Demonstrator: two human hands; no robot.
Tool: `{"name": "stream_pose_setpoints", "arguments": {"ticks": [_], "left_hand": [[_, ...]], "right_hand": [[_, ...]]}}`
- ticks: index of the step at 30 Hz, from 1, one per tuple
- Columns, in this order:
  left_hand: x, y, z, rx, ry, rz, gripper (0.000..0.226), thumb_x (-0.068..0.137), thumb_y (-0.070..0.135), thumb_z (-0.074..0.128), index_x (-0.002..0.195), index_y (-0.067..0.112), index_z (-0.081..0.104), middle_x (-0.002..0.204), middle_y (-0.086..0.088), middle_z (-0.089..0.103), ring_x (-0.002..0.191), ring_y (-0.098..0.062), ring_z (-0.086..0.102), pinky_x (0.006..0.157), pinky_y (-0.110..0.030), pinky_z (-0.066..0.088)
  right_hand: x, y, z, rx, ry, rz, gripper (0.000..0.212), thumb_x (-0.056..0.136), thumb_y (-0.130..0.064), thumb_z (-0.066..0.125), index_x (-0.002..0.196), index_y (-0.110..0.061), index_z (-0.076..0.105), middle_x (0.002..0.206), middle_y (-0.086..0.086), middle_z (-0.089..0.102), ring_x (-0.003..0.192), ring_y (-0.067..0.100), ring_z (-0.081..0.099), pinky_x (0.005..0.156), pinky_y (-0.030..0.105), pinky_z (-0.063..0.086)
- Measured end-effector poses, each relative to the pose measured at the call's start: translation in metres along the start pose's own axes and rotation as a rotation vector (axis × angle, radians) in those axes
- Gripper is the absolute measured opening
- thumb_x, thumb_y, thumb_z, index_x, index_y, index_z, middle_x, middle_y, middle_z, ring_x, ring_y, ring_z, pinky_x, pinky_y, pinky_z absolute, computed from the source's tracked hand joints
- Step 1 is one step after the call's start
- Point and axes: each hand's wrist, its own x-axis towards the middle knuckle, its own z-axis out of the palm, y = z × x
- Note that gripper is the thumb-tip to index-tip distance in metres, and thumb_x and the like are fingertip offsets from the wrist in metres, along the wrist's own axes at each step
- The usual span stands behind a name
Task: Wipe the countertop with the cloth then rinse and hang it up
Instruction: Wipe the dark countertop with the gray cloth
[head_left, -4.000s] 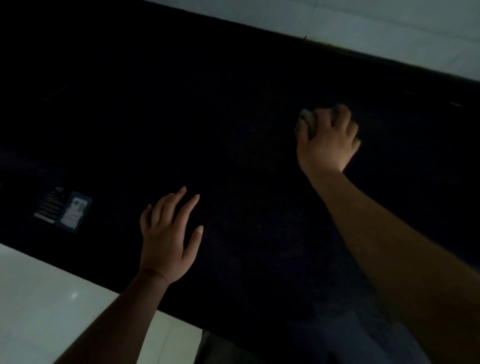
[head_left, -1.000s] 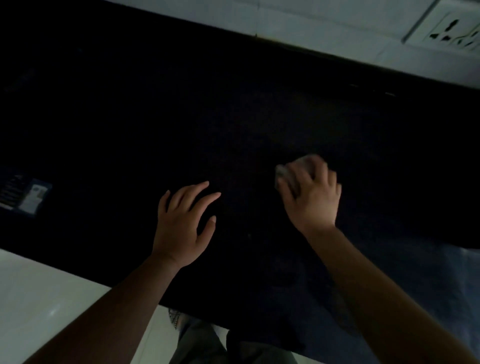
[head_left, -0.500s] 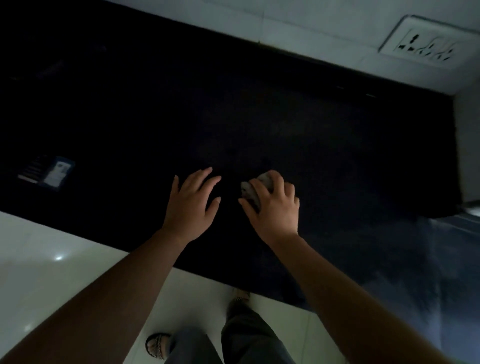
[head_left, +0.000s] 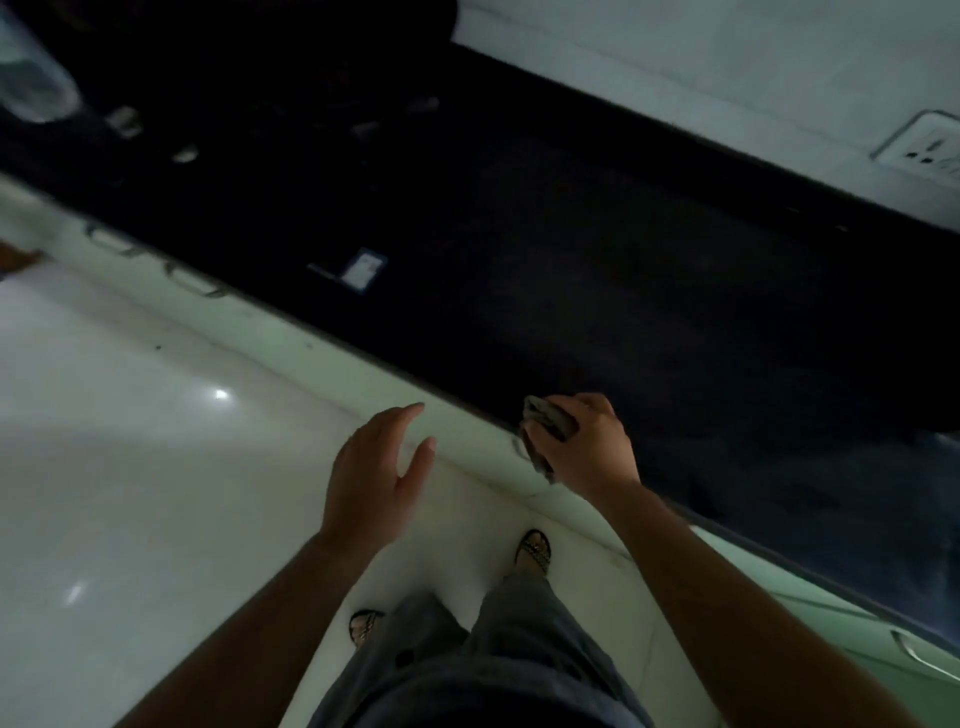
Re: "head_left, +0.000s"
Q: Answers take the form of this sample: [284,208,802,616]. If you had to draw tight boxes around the person's left hand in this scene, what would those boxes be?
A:
[321,402,438,558]

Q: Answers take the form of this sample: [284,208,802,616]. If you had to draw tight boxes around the person's right hand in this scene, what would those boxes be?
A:
[519,392,643,508]

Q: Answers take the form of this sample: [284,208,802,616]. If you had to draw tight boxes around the gray cleaning cloth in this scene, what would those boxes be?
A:
[519,395,581,486]

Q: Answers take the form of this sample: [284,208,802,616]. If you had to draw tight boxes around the person's right forearm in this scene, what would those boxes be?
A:
[598,480,928,728]

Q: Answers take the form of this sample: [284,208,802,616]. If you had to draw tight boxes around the person's left forearm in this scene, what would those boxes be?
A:
[112,529,381,728]

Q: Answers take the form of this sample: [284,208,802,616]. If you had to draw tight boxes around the person's right sandal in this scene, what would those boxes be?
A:
[513,528,553,579]

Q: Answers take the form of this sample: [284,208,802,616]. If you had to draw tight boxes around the person's sandal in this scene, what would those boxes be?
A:
[513,528,553,579]
[348,609,387,651]

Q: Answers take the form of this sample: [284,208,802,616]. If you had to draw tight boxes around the person's left sandal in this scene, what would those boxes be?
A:
[348,609,387,651]

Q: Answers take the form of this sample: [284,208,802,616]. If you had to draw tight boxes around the white cabinet front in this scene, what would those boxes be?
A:
[0,172,960,728]

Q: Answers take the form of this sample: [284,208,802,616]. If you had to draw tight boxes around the small white card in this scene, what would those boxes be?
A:
[306,247,390,294]

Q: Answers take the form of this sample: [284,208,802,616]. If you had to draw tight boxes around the gray trousers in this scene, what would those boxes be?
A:
[307,570,655,728]

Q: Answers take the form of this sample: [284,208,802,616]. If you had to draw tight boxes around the brown object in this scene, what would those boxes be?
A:
[0,241,45,283]

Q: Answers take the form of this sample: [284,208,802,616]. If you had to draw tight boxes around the clear plastic bottle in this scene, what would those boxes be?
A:
[0,0,83,126]

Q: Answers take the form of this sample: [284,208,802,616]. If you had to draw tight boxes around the metal cabinet handle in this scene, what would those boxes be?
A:
[888,628,960,685]
[165,261,229,300]

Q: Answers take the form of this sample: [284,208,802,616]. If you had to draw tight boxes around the white wall socket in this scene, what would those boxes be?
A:
[870,109,960,190]

